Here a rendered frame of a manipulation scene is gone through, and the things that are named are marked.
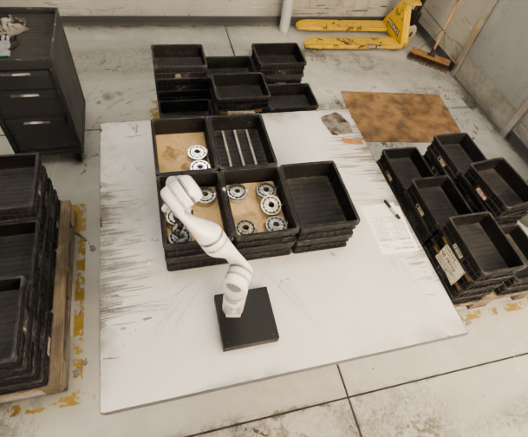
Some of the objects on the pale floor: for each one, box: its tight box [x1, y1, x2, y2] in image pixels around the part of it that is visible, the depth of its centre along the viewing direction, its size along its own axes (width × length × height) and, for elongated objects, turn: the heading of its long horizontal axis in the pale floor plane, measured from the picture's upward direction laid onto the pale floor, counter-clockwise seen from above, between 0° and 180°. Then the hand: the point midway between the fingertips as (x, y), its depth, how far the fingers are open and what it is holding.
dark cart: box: [0, 7, 86, 161], centre depth 276 cm, size 60×45×90 cm
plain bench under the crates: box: [100, 108, 468, 416], centre depth 233 cm, size 160×160×70 cm
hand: (183, 230), depth 173 cm, fingers open, 5 cm apart
